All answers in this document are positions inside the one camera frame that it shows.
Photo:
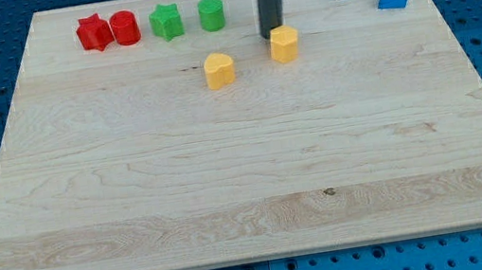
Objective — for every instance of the yellow hexagon block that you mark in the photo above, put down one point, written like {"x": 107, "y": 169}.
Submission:
{"x": 284, "y": 44}

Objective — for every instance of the yellow heart block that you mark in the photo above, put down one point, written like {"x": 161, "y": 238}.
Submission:
{"x": 219, "y": 70}

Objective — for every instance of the green cylinder block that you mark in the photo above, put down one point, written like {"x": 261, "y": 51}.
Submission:
{"x": 212, "y": 17}

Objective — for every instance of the green star block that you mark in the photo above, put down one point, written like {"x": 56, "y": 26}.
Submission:
{"x": 166, "y": 22}

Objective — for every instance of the red cylinder block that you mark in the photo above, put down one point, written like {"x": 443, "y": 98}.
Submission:
{"x": 125, "y": 28}

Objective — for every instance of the red star block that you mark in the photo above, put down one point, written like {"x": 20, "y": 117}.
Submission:
{"x": 94, "y": 33}

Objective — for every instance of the light wooden board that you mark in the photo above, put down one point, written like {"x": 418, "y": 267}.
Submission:
{"x": 124, "y": 159}

